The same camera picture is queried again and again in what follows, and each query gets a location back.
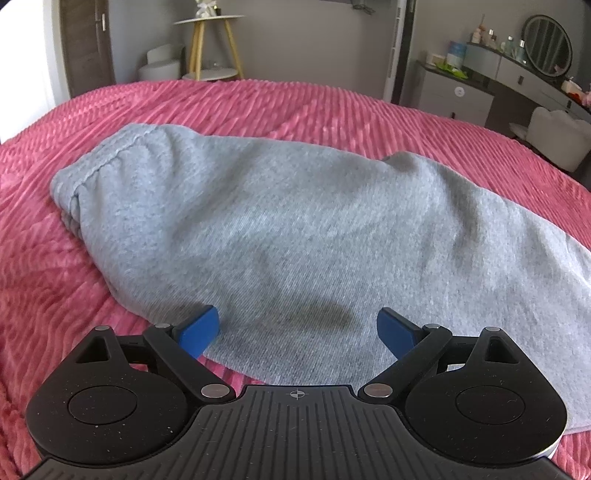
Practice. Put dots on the clear cosmetic bottle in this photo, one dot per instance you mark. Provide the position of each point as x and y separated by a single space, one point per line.
509 46

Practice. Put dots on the grey drawer cabinet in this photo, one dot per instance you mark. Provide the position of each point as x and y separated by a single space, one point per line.
455 94

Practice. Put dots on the grey sweat pants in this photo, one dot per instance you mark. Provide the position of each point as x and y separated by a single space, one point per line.
277 221

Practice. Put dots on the small cosmetic bottle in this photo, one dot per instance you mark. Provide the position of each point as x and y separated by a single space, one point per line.
476 37

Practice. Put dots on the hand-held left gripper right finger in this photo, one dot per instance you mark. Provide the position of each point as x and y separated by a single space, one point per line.
392 330

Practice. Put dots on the green flat item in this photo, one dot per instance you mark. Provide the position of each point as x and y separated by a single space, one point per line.
450 68

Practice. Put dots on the tall cosmetic bottle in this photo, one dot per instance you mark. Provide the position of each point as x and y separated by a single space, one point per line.
521 50

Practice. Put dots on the round vanity mirror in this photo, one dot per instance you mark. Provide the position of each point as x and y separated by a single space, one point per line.
547 44

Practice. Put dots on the blue and white canister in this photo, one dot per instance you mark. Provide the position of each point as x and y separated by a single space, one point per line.
457 54

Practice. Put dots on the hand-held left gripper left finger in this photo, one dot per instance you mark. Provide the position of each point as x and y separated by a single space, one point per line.
202 328

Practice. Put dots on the white tissue box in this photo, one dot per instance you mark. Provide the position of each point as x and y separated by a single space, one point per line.
570 84

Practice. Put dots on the white round stool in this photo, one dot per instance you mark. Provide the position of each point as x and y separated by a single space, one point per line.
159 67

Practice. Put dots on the white upholstered chair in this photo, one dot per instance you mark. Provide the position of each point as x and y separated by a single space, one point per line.
554 134

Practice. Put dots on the pale table ornament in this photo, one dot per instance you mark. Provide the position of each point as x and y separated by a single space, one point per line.
206 8

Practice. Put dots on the two-tier wooden-leg side table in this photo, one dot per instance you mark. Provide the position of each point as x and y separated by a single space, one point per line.
208 27

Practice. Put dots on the grey vanity desk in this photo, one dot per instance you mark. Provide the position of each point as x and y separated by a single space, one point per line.
521 76

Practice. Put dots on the pink ribbed blanket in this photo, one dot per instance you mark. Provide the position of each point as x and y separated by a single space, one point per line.
41 258

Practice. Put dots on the wooden door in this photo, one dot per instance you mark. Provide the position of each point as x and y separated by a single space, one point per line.
85 41

